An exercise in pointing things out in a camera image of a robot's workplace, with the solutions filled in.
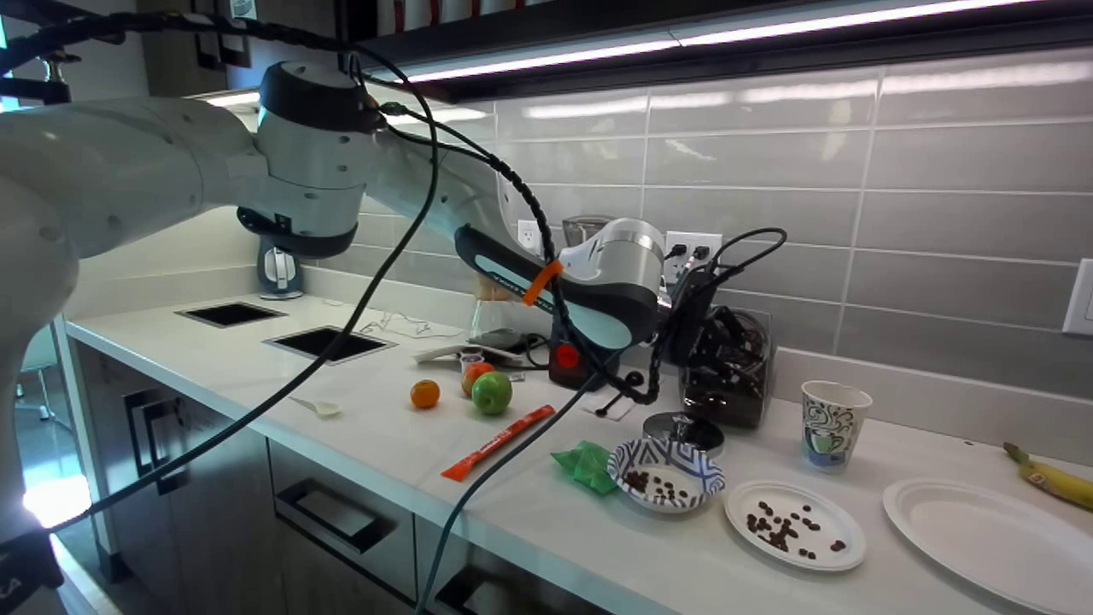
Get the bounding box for small white paper plate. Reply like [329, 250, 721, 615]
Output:
[721, 475, 870, 578]

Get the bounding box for large white paper plate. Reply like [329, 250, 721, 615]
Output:
[883, 475, 1093, 615]

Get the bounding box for blue patterned bowl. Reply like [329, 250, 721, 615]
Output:
[608, 438, 729, 524]

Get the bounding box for red orange peach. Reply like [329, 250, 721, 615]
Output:
[457, 360, 497, 402]

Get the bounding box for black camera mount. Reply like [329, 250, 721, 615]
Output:
[0, 44, 74, 110]

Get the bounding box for coffee beans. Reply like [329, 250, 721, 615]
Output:
[744, 495, 852, 564]

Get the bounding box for under-cabinet light strip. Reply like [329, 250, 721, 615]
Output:
[201, 0, 1036, 123]

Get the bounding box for thin white cable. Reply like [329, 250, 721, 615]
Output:
[356, 308, 457, 344]

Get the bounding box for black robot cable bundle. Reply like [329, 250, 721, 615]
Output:
[0, 11, 793, 538]

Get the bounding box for patterned paper cup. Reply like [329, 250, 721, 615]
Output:
[800, 376, 879, 470]

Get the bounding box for dark drawer handle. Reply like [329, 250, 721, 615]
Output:
[435, 564, 507, 615]
[274, 475, 398, 552]

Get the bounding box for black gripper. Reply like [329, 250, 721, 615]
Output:
[660, 271, 775, 378]

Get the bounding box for orange red flat strip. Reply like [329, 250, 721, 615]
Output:
[441, 402, 559, 484]

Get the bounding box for black coffee grinder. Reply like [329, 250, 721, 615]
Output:
[548, 215, 633, 393]

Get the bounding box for white plastic spoon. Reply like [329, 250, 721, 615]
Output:
[284, 388, 345, 420]

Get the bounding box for green apple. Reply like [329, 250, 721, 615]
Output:
[469, 368, 516, 420]

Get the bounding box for dark wall cabinet with handles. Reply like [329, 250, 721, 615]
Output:
[140, 0, 345, 99]

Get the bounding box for dark vertical cabinet handle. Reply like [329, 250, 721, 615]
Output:
[119, 388, 165, 480]
[145, 395, 190, 495]

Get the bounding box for dark upper cabinet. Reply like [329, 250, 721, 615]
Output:
[340, 0, 1093, 105]

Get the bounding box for white wall switch plate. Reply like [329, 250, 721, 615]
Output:
[1060, 257, 1093, 343]

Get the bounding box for green packet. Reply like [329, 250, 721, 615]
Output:
[550, 438, 621, 497]

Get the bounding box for long black power cable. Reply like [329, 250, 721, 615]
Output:
[412, 368, 611, 615]

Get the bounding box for yellow banana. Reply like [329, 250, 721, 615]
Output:
[1001, 442, 1093, 517]

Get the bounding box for glass coffee bean jar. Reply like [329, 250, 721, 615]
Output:
[679, 303, 779, 435]

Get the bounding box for black square counter cutout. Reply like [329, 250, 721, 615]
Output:
[268, 324, 391, 365]

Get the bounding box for small orange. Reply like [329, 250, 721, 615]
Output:
[406, 376, 443, 413]

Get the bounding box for black spoon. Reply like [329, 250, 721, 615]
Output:
[592, 378, 644, 420]

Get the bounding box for white double wall outlet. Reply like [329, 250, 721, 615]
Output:
[662, 228, 729, 287]

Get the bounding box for white blue dispenser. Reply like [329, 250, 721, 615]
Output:
[253, 240, 309, 302]

